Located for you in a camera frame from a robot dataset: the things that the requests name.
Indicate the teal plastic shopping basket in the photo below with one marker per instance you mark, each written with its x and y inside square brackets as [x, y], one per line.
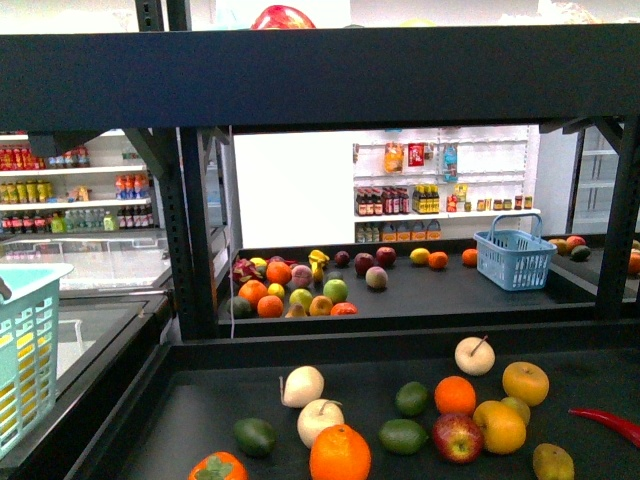
[30, 304]

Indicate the green apple far shelf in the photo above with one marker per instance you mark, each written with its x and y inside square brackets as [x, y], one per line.
[336, 290]

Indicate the white store shelf right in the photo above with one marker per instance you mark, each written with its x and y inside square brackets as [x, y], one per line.
[442, 183]

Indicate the white store shelf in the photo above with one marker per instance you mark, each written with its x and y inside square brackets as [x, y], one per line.
[102, 185]
[442, 183]

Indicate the white store shelf left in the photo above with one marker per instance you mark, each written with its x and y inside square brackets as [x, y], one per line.
[102, 185]

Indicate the dark red apple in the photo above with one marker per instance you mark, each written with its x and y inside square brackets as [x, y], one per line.
[363, 262]

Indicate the orange in far pile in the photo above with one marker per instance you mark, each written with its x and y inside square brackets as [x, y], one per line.
[278, 272]

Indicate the peach coloured mango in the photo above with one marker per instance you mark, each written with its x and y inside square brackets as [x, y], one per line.
[376, 278]

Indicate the dragon fruit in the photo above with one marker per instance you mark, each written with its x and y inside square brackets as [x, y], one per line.
[244, 270]

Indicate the far orange mandarin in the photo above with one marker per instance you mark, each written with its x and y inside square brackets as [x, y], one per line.
[438, 260]

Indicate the orange mandarin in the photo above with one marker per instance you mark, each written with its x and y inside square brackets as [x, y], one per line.
[455, 395]
[438, 260]

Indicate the white round pear left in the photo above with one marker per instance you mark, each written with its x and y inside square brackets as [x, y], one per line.
[302, 386]

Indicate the far orange by basket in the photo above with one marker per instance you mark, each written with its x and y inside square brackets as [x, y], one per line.
[470, 257]

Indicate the white apple pear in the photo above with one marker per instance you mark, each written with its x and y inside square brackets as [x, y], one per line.
[317, 416]

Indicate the green lime upper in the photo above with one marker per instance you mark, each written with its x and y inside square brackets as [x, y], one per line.
[412, 399]

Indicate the green lime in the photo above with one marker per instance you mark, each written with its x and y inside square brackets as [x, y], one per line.
[402, 436]
[412, 399]

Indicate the cream pear with stem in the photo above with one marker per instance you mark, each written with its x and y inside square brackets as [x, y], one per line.
[474, 356]

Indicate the light blue far basket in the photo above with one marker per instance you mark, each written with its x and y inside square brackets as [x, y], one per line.
[513, 259]

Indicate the orange mandarin centre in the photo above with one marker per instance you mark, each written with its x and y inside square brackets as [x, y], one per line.
[455, 395]

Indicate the dark green avocado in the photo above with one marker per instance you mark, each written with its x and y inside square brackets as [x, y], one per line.
[255, 437]

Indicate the green lime lower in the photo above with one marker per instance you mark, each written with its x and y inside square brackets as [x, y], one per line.
[402, 436]

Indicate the bright orange near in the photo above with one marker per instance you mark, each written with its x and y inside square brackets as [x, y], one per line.
[340, 452]

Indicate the glass freezer chest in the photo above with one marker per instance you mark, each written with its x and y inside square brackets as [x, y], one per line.
[117, 279]

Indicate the large red apple top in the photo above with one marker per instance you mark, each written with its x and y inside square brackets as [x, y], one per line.
[282, 17]

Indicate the red yellow apple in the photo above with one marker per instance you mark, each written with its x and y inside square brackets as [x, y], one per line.
[457, 438]

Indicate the orange persimmon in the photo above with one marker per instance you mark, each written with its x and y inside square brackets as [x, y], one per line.
[220, 465]

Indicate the golden yellow apple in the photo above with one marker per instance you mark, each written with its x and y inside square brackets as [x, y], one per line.
[526, 381]

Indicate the large yellow orange fruit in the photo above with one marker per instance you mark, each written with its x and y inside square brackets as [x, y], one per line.
[504, 431]

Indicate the yellow green pear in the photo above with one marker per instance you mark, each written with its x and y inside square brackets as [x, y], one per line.
[519, 406]

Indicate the brownish yellow pear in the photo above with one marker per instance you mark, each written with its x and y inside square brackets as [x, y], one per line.
[551, 462]

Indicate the red chili pepper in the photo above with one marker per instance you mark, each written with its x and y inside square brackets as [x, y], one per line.
[625, 428]

